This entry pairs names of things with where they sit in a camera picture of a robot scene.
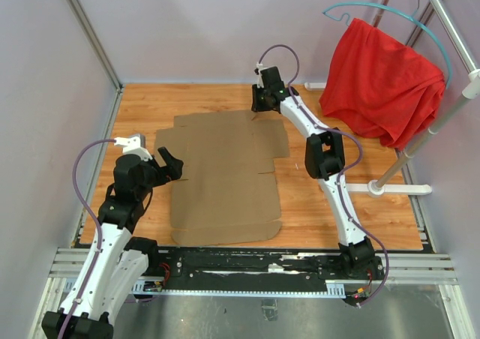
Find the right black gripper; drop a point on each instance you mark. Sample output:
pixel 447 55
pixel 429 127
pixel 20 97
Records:
pixel 256 106

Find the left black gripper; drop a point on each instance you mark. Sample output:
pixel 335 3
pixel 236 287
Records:
pixel 174 172

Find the brown cardboard box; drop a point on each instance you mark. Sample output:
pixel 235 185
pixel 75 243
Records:
pixel 228 192

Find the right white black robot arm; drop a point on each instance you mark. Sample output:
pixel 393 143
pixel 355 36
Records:
pixel 324 161

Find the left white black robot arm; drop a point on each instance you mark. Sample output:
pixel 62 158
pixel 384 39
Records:
pixel 116 258

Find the red cloth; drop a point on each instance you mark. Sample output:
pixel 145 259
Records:
pixel 381 88

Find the white metal clothes rack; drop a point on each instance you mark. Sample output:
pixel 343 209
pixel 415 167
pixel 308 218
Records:
pixel 376 188

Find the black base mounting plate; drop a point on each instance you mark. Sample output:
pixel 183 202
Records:
pixel 184 261

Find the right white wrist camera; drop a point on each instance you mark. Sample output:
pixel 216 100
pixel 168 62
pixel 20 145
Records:
pixel 259 67

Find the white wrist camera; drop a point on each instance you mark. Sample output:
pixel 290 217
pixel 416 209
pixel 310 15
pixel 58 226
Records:
pixel 135 145
pixel 259 67

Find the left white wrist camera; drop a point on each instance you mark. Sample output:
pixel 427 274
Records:
pixel 135 145

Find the grey slotted cable duct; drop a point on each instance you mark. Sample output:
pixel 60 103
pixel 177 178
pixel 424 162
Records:
pixel 238 284

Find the aluminium corner post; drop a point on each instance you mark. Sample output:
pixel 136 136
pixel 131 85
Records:
pixel 85 24

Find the aluminium frame rail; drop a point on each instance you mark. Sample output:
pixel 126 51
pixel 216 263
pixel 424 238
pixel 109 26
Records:
pixel 68 262

